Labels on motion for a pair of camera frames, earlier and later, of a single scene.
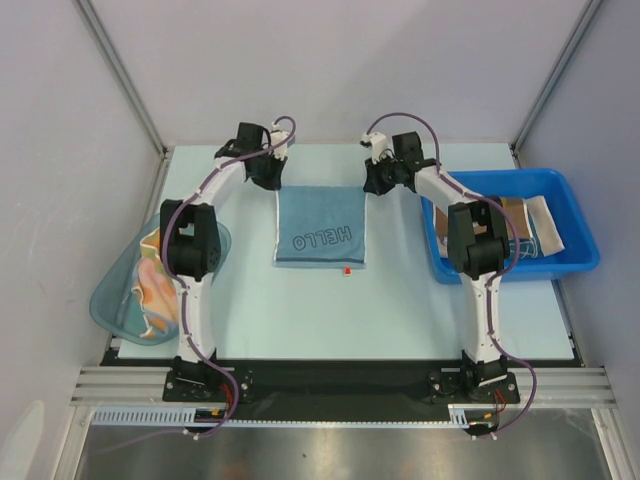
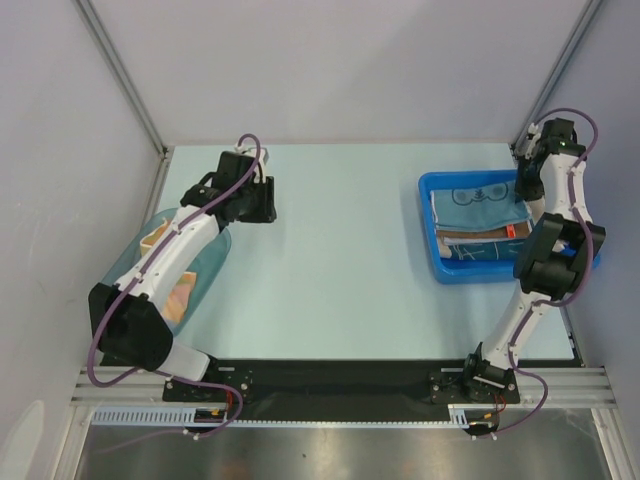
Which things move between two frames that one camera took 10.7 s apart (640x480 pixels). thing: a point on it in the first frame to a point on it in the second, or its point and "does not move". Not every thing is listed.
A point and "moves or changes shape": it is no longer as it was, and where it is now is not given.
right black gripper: (377, 178) to (526, 181)
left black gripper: (272, 183) to (265, 212)
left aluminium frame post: (124, 73) does not move
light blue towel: (321, 226) moves or changes shape
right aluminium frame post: (585, 18) does not move
